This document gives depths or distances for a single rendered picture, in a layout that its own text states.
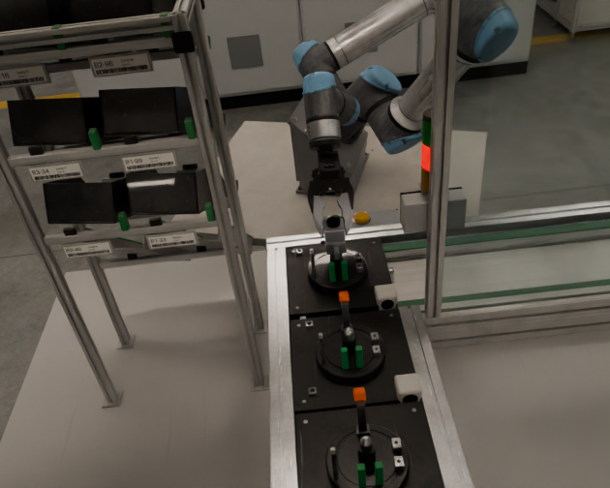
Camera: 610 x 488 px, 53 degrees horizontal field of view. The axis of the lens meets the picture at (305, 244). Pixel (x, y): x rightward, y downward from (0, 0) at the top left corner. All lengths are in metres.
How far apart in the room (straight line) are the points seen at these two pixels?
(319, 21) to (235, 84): 0.72
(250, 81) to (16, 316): 2.27
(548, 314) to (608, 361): 0.15
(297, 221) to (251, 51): 2.68
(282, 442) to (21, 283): 2.41
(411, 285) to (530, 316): 0.28
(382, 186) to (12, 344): 1.88
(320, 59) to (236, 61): 2.89
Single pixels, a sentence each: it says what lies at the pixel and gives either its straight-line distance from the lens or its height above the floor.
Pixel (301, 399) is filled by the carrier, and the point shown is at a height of 0.97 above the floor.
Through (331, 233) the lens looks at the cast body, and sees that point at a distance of 1.32.
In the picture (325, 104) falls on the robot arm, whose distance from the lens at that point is 1.37.
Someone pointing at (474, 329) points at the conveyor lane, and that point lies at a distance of 1.39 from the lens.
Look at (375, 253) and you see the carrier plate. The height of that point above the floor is 0.97.
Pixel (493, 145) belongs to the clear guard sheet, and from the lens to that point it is 1.13.
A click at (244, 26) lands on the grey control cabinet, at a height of 0.59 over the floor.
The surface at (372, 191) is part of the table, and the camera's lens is 1.90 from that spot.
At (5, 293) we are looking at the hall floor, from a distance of 3.37.
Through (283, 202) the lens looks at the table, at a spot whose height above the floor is 0.86.
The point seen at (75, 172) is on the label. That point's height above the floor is 1.44.
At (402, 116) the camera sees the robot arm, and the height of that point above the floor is 1.13.
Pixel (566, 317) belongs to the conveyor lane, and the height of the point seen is 0.92.
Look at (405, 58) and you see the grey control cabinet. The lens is 4.51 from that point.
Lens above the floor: 1.91
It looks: 38 degrees down
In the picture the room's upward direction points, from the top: 7 degrees counter-clockwise
